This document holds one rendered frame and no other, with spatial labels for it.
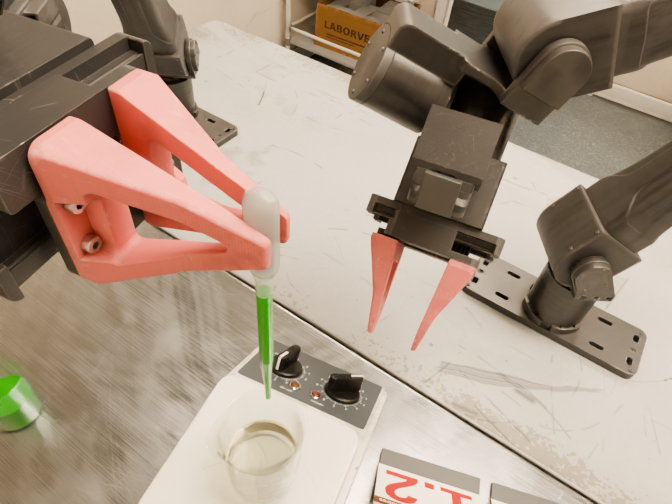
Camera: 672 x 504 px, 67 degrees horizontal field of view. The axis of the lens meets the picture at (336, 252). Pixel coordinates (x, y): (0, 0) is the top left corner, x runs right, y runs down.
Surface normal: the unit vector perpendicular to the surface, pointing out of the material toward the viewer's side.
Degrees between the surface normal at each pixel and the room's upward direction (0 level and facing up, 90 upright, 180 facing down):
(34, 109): 1
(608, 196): 58
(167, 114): 22
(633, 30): 87
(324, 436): 0
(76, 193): 91
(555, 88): 90
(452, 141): 40
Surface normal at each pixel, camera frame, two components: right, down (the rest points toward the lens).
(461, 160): -0.20, -0.09
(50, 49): 0.08, -0.66
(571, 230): -0.80, -0.41
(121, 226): 0.92, 0.35
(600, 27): -0.01, 0.74
